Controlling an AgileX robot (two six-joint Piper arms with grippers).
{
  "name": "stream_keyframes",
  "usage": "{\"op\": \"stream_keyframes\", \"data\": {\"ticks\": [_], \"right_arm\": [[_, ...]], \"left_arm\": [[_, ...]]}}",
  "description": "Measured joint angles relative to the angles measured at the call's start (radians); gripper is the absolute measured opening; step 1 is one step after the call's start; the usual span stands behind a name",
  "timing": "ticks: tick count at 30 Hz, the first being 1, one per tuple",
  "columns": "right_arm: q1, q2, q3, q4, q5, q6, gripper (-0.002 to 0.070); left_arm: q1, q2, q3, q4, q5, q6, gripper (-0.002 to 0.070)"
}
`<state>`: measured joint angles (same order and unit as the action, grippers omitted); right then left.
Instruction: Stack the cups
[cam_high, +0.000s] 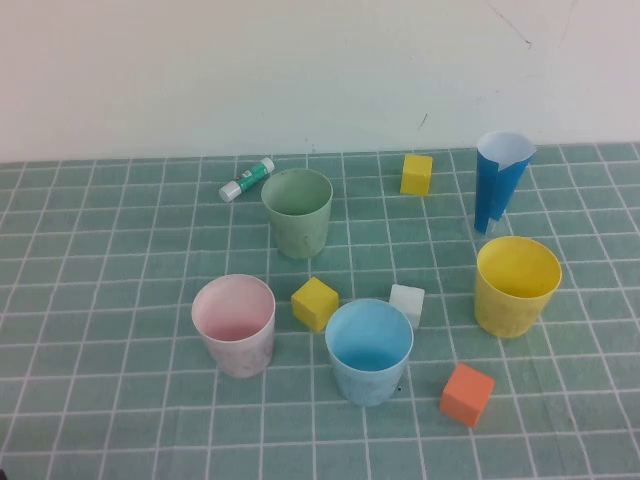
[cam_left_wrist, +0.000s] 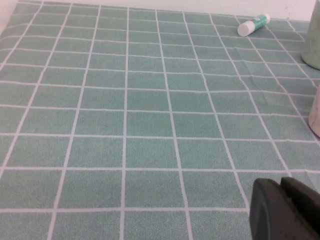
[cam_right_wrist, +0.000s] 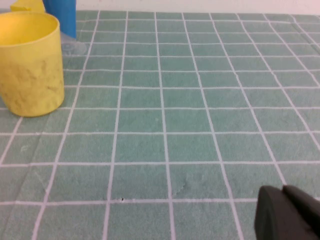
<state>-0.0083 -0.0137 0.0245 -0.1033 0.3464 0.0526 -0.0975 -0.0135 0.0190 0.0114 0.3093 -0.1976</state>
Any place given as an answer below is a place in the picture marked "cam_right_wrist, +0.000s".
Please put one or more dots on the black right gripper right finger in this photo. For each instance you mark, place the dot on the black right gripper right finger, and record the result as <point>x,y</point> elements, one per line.
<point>308,212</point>

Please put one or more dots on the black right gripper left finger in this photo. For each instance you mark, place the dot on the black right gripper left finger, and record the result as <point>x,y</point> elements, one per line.
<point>275,217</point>

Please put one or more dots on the yellow plastic cup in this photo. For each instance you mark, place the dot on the yellow plastic cup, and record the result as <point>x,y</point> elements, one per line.
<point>30,75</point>

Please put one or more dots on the green checkered tablecloth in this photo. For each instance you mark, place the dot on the green checkered tablecloth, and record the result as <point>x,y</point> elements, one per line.
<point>175,125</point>

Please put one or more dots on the clear plastic cone stand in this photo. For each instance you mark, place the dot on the clear plastic cone stand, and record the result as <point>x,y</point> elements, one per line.
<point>76,47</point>

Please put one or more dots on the blue paper cone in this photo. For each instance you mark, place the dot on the blue paper cone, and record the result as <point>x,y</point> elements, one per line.
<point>62,17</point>

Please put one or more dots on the yellow foam cube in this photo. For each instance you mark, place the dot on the yellow foam cube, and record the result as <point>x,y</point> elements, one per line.
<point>27,5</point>

